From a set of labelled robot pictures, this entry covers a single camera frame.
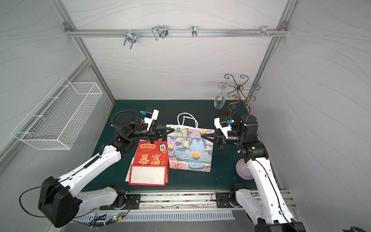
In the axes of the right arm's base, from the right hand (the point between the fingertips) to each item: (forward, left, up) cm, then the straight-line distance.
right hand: (202, 135), depth 62 cm
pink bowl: (-4, -25, -31) cm, 40 cm away
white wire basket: (+4, +70, +1) cm, 70 cm away
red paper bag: (-10, +28, -29) cm, 41 cm away
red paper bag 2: (+3, +29, -29) cm, 41 cm away
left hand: (0, +13, +3) cm, 13 cm away
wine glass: (+33, -12, -11) cm, 37 cm away
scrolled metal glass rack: (+57, -43, -19) cm, 74 cm away
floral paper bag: (-4, +6, -7) cm, 10 cm away
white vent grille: (-28, +22, -33) cm, 48 cm away
